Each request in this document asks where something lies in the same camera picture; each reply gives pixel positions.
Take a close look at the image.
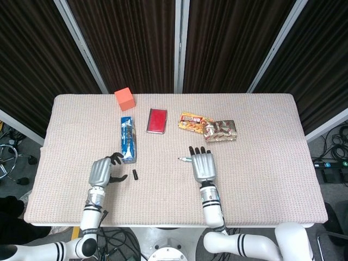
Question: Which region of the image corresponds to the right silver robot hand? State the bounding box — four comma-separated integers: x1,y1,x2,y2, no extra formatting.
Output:
188,146,218,184

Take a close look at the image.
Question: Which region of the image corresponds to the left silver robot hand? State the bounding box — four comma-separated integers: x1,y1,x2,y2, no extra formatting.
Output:
89,152,129,189

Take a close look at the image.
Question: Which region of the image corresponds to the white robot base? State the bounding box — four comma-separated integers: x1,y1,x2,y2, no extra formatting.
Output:
129,227,207,261

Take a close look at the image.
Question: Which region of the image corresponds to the red white snack bag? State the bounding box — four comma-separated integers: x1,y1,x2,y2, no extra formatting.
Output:
203,119,239,143

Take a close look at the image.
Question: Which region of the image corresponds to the blue rectangular box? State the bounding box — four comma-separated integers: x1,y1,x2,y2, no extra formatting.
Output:
120,116,138,165

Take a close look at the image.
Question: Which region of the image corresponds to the orange snack packet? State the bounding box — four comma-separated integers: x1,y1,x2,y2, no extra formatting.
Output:
177,113,214,135

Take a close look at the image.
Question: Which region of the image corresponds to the pink woven table cloth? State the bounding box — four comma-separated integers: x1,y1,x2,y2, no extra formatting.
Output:
23,94,328,226

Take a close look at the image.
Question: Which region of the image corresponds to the red card case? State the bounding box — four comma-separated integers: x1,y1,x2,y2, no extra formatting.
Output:
146,108,169,134

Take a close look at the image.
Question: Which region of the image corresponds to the orange foam cube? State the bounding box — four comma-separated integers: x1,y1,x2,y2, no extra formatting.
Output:
114,87,136,112

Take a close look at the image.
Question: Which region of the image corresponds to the chrome stool base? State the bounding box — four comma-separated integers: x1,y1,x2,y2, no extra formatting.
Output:
0,143,38,186

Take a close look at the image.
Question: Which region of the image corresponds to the dark trouser leg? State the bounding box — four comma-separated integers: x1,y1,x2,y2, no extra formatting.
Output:
0,195,53,246

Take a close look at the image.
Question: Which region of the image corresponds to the black foot pedal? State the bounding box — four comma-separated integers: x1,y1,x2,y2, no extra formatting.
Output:
321,168,338,183

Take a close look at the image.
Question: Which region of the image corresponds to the black power strip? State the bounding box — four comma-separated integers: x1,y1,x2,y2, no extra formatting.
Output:
312,160,348,171

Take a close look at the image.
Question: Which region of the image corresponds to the dark fabric partition panel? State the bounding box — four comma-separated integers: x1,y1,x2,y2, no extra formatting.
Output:
0,0,110,145
175,0,309,95
246,0,348,144
53,0,189,95

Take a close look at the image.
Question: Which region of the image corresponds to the black cable tangle under table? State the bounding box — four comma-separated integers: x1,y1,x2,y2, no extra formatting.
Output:
96,227,144,261

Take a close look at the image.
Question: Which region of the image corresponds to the black cable bundle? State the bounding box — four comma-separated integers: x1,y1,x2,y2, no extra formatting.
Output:
319,119,348,161

